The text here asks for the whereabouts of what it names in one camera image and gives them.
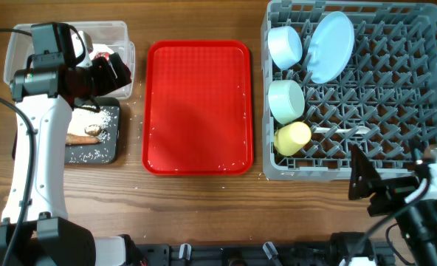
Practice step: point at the pile of rice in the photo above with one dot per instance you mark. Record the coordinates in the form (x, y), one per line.
(81, 118)

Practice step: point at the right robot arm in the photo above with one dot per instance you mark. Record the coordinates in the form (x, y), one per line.
(410, 201)

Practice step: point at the white plastic spoon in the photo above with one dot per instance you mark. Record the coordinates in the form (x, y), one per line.
(356, 130)

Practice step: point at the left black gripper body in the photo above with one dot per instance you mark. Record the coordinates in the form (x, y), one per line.
(101, 78)

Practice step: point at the yellow plastic cup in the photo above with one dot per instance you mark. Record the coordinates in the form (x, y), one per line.
(292, 138)

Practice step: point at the clear plastic bin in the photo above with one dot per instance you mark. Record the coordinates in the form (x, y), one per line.
(114, 34)

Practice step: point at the red plastic tray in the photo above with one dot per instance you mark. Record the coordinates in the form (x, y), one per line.
(198, 108)

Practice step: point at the large light blue plate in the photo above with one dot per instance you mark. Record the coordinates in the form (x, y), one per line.
(330, 48)

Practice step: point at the red snack wrapper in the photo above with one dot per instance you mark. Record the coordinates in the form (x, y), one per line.
(105, 55)

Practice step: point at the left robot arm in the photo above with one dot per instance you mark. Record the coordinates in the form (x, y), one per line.
(35, 229)

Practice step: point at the carrot piece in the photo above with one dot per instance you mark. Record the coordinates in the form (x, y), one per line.
(73, 140)

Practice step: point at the blue bowl with rice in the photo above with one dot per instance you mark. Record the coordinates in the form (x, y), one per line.
(285, 46)

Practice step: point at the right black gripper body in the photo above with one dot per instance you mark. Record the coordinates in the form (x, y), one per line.
(393, 192)

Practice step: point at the black waste tray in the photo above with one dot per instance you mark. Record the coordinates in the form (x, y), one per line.
(101, 153)

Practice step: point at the grey dishwasher rack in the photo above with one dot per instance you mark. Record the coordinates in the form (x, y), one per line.
(389, 85)

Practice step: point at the brown food scrap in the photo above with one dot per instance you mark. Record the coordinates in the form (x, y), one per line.
(93, 130)

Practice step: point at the green bowl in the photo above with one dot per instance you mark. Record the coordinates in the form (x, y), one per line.
(286, 100)

